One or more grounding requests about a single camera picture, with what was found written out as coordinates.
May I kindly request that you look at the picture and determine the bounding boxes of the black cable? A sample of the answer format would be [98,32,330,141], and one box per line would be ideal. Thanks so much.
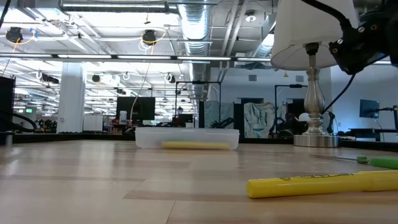
[300,0,354,30]
[322,73,357,115]

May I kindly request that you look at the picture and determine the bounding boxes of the black frame stand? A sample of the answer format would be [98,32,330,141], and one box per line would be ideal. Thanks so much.
[175,80,222,127]
[274,83,308,131]

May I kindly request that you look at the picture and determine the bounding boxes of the white square pillar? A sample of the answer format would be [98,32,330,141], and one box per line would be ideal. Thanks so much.
[57,62,86,134]

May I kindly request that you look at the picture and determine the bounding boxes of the silver ventilation duct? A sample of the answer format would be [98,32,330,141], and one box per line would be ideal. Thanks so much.
[178,0,213,101]

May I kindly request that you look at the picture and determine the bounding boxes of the white shade table lamp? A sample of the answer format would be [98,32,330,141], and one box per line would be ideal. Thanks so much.
[270,0,364,148]

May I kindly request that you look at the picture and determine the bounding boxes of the black ceiling cable reel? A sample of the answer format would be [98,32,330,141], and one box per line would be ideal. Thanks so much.
[141,29,158,45]
[5,26,25,44]

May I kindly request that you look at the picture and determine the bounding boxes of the wall mounted screen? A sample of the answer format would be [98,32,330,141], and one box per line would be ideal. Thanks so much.
[359,99,381,119]

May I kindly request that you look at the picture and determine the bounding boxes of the green scissors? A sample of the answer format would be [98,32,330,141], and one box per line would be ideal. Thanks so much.
[309,154,398,170]

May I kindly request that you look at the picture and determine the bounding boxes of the black aluminium table frame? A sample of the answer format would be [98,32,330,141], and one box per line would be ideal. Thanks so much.
[0,132,398,152]

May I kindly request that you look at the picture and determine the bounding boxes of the printed curtain panel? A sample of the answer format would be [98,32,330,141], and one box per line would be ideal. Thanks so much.
[204,100,234,129]
[244,101,289,139]

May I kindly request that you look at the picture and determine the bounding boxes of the clear plastic supply box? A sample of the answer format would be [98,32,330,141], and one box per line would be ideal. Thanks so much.
[135,126,240,151]

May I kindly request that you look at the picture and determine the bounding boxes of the black computer monitor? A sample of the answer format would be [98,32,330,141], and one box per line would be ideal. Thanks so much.
[116,96,156,126]

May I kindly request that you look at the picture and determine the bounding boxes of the yellow highlighter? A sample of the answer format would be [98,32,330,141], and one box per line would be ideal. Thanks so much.
[160,141,231,151]
[246,170,398,199]

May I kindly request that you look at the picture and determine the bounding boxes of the long ceiling light bar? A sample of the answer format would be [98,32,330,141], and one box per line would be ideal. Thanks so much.
[0,54,273,62]

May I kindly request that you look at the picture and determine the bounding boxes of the white cabinet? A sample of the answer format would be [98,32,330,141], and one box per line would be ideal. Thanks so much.
[83,114,104,132]

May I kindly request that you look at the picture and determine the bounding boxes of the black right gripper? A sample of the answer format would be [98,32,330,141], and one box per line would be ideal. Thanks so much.
[329,14,389,75]

